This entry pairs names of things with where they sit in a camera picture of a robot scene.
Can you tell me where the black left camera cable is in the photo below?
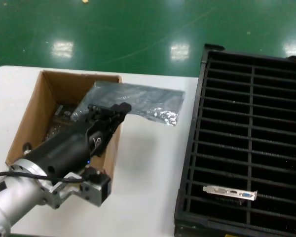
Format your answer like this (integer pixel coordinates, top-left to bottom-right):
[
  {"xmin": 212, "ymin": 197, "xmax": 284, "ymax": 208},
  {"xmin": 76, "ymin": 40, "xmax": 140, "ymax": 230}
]
[{"xmin": 0, "ymin": 172, "xmax": 86, "ymax": 185}]

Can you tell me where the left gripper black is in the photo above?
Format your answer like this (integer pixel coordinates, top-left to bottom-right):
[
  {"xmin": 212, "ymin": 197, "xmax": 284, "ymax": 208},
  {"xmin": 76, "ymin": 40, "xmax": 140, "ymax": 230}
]
[{"xmin": 21, "ymin": 102, "xmax": 132, "ymax": 185}]

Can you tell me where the graphics card with silver bracket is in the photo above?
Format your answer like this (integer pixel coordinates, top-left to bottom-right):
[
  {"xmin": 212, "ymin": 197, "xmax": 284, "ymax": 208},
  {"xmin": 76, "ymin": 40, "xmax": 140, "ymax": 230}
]
[{"xmin": 202, "ymin": 185, "xmax": 259, "ymax": 205}]

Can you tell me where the black left gripper connector cable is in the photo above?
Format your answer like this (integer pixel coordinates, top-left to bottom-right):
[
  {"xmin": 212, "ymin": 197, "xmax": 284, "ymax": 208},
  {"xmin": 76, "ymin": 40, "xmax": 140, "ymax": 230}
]
[{"xmin": 23, "ymin": 141, "xmax": 33, "ymax": 157}]

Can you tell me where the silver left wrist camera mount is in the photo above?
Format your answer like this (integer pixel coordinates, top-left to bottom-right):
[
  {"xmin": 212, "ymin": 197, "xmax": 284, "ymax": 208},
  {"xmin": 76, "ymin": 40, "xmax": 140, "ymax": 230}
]
[{"xmin": 50, "ymin": 166, "xmax": 111, "ymax": 210}]

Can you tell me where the bagged graphics card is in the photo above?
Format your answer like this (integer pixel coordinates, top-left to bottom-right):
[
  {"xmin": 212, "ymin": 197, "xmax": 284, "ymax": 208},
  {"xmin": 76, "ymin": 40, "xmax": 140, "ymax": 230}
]
[{"xmin": 43, "ymin": 102, "xmax": 89, "ymax": 144}]

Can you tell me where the grey antistatic bag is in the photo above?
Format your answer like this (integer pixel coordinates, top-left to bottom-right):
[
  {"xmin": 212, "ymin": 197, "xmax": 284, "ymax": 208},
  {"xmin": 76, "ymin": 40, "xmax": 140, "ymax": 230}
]
[{"xmin": 71, "ymin": 80, "xmax": 186, "ymax": 128}]

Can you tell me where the brown cardboard box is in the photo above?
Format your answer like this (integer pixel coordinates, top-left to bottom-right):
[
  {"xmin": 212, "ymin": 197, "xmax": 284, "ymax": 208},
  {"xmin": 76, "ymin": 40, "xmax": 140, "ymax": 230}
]
[{"xmin": 4, "ymin": 70, "xmax": 123, "ymax": 196}]

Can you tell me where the black slotted plastic container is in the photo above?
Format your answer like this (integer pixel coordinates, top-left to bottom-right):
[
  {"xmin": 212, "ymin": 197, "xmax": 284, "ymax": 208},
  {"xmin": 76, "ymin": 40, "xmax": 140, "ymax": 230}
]
[{"xmin": 174, "ymin": 43, "xmax": 296, "ymax": 237}]

